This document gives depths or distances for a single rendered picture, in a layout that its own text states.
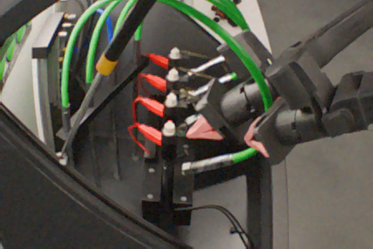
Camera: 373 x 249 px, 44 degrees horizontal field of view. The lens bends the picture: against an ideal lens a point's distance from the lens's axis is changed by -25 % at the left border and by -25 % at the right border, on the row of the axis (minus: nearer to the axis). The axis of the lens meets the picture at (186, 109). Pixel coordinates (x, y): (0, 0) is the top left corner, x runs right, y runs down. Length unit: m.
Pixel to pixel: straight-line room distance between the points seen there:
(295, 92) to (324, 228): 1.75
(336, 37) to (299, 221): 1.57
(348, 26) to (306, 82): 0.29
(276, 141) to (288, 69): 0.14
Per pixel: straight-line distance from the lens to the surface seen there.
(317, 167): 2.71
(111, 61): 0.58
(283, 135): 0.78
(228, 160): 0.91
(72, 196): 0.70
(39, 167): 0.67
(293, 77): 0.70
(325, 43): 0.94
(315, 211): 2.48
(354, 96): 0.66
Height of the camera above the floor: 1.78
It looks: 37 degrees down
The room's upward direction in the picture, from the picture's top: 4 degrees clockwise
